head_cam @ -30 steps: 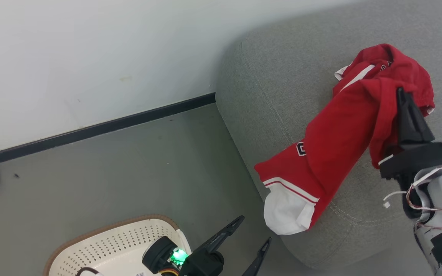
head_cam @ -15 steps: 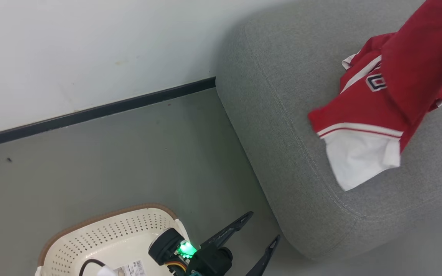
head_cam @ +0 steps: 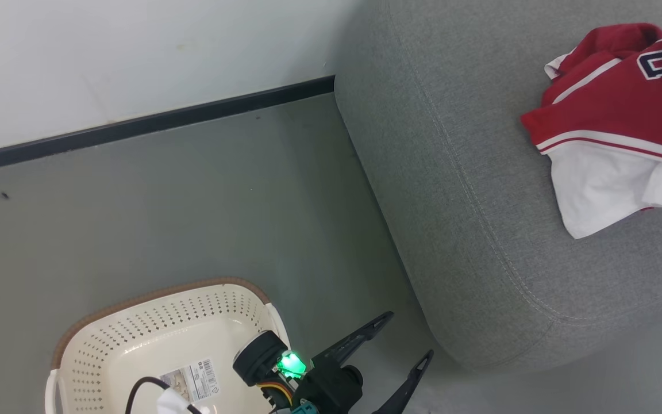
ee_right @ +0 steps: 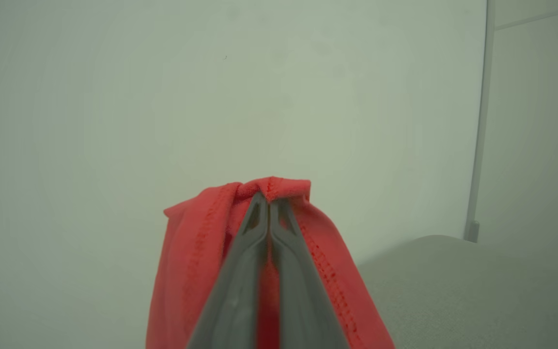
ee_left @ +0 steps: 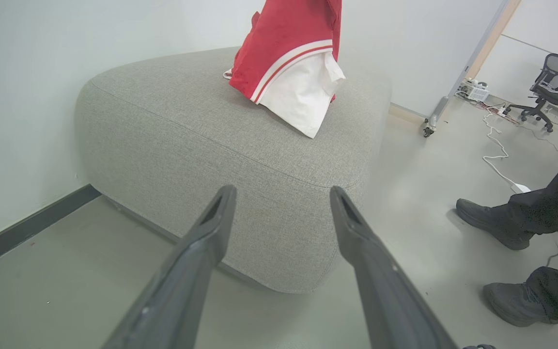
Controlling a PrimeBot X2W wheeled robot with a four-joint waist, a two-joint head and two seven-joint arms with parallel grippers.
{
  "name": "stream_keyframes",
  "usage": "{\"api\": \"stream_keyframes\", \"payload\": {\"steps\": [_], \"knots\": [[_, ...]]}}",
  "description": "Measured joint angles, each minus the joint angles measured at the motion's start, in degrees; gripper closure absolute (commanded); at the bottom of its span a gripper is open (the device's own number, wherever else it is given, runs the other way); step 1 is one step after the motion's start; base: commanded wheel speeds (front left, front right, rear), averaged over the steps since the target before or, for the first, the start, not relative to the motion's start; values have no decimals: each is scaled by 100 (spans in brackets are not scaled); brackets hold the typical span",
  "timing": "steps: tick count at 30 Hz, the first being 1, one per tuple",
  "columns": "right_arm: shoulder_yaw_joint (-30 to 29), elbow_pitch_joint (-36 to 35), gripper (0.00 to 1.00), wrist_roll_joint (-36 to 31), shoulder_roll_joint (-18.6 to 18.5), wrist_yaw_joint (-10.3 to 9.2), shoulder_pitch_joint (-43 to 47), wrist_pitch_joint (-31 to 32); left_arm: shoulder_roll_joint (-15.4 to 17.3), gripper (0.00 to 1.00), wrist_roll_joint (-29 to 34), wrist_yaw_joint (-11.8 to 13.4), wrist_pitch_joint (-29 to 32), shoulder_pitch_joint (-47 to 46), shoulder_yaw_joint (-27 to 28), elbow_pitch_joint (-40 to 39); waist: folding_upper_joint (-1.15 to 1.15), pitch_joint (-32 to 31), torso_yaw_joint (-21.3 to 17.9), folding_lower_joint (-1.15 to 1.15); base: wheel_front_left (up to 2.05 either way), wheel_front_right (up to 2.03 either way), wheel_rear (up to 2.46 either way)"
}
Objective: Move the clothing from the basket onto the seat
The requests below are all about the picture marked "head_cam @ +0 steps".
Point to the black wall baseboard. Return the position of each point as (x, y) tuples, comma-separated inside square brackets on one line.
[(147, 123)]

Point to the printed label sticker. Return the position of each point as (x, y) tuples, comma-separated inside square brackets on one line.
[(193, 379)]

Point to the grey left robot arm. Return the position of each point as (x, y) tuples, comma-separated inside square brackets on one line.
[(259, 359)]

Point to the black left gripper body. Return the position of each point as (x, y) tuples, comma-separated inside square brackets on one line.
[(328, 388)]

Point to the red and white clothing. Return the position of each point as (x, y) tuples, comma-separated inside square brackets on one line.
[(612, 109)]

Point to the grey fabric sofa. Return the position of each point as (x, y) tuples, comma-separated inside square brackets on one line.
[(480, 201)]

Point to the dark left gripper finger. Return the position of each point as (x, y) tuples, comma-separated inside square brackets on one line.
[(408, 382), (360, 336)]

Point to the cream perforated laundry basket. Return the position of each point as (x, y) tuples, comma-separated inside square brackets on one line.
[(135, 339)]

